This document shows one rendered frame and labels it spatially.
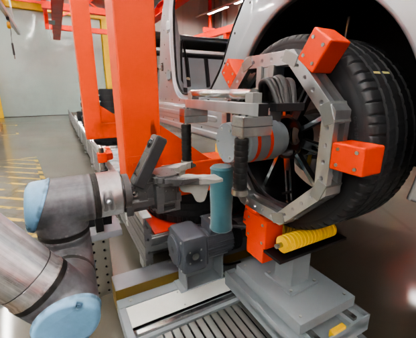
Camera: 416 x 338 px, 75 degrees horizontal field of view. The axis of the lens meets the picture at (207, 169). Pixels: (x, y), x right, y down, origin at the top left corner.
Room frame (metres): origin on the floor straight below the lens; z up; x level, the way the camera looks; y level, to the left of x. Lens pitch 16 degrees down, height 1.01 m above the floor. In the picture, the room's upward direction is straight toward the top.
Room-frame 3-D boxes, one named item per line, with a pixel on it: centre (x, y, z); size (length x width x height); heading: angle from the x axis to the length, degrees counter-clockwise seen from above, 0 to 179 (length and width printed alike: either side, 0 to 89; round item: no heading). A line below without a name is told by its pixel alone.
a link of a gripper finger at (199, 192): (0.55, 0.01, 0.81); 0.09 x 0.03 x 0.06; 86
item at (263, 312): (1.01, -0.36, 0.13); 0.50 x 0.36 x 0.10; 28
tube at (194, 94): (0.96, -0.06, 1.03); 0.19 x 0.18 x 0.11; 118
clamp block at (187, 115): (0.98, 0.05, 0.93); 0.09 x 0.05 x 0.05; 118
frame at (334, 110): (0.93, -0.21, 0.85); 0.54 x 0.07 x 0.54; 28
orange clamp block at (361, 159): (0.66, -0.36, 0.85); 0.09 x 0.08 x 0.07; 28
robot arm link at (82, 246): (0.47, 0.27, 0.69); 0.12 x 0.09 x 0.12; 26
